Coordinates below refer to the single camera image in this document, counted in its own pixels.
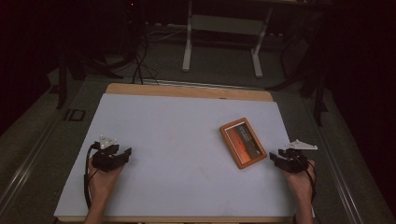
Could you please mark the metal floor rail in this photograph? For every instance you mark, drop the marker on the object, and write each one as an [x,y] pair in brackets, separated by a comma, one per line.
[199,84]
[25,168]
[339,174]

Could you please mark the white metal desk frame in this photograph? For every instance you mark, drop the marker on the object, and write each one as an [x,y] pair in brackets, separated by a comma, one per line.
[224,28]

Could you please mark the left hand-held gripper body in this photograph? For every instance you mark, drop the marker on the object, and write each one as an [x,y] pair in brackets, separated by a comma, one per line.
[104,160]

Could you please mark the person's left hand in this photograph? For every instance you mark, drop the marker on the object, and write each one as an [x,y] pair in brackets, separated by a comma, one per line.
[102,182]

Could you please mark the black floor bracket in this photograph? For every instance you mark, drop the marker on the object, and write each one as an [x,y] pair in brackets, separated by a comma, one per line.
[74,115]

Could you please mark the wooden photo frame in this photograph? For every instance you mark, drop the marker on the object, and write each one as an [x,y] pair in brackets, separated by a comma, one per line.
[243,143]

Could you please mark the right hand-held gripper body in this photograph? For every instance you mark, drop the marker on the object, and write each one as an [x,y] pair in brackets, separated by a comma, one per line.
[294,160]

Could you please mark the person's right hand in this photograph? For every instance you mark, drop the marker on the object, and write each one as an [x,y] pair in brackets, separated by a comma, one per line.
[300,183]

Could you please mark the black stand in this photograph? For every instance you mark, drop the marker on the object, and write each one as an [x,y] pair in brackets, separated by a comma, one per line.
[67,74]
[314,87]

